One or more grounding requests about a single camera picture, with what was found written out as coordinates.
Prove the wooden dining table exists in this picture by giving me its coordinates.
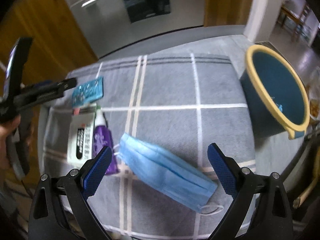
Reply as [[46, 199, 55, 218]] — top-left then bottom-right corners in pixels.
[[280, 6, 304, 42]]

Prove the wooden cabinet door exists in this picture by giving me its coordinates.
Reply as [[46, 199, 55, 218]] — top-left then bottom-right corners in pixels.
[[203, 0, 253, 27], [1, 0, 98, 85]]

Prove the stainless steel built-in oven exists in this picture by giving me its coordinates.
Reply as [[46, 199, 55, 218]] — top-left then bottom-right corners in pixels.
[[66, 0, 204, 57]]

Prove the purple tube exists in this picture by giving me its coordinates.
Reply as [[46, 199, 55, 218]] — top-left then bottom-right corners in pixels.
[[92, 109, 119, 176]]

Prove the white medicine box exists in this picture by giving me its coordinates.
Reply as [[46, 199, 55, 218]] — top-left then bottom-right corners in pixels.
[[67, 108, 95, 168]]

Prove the person's left hand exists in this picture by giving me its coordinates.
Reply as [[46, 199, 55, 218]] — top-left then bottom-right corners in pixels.
[[0, 115, 21, 170]]

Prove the right wooden cabinet door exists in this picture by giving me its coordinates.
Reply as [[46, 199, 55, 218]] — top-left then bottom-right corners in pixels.
[[203, 0, 253, 27]]

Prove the round metal stool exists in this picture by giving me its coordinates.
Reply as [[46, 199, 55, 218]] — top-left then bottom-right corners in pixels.
[[281, 135, 319, 210]]

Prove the teal blister pill pack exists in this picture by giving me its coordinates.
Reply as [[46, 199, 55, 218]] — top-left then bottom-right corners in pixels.
[[72, 77, 104, 108]]

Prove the grey plaid floor mat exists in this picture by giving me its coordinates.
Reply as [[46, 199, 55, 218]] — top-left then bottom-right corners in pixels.
[[37, 52, 257, 240]]

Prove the teal bin with yellow rim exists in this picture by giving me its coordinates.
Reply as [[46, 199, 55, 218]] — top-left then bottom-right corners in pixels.
[[240, 44, 310, 140]]

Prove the bin with clear plastic liner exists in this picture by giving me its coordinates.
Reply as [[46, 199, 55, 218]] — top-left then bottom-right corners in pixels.
[[306, 66, 319, 125]]

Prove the left wooden cabinet door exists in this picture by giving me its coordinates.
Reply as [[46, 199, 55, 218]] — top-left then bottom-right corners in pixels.
[[1, 0, 98, 85]]

